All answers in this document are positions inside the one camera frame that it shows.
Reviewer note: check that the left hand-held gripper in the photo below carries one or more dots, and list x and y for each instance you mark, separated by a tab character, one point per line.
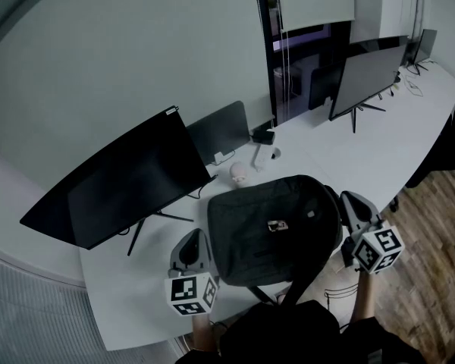
191	290

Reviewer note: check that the dark window frame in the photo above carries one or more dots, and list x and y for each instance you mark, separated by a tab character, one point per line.
307	48

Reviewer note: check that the dark grey fabric backpack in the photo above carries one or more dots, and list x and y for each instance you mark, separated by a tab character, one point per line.
273	226

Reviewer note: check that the small black box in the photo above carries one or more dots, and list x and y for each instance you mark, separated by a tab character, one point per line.
263	135

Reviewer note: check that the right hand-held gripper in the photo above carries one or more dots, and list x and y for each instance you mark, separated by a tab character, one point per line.
377	248

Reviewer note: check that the person's right forearm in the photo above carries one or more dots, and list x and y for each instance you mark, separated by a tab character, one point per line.
364	298

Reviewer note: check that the black office chair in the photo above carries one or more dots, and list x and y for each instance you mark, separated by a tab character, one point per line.
447	146

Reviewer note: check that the white venetian blind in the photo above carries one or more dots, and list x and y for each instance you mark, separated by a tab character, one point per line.
30	317

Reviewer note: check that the white power strip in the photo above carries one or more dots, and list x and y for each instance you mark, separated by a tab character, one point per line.
261	157

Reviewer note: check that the white table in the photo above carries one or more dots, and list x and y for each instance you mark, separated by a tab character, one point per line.
326	154

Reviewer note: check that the narrow white roller blind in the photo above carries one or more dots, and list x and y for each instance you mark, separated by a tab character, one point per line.
318	2

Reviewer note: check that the small picture tag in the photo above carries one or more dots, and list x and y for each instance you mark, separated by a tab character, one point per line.
277	226

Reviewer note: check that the person's black-clothed torso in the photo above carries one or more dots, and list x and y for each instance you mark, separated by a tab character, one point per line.
288	336

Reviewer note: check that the black desktop monitor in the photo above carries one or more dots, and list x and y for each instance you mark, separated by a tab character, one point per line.
424	48

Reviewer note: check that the black monitor with tripod stand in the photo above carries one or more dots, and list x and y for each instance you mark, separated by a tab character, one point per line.
129	188
368	74

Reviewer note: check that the person's left forearm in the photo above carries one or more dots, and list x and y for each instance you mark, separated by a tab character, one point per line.
204	332

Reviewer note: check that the small black display panel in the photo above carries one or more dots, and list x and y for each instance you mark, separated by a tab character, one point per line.
220	131
324	85

